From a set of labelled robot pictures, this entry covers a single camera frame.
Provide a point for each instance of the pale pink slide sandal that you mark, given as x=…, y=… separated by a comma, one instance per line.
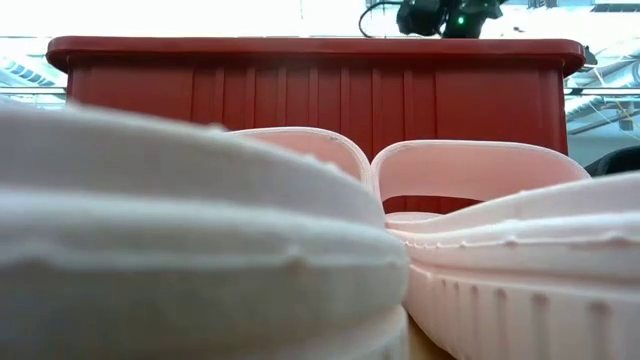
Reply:
x=525, y=260
x=150, y=225

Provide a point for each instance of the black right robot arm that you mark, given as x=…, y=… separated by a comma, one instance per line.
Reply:
x=425, y=17

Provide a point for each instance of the red plastic bin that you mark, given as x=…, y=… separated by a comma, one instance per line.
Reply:
x=300, y=90

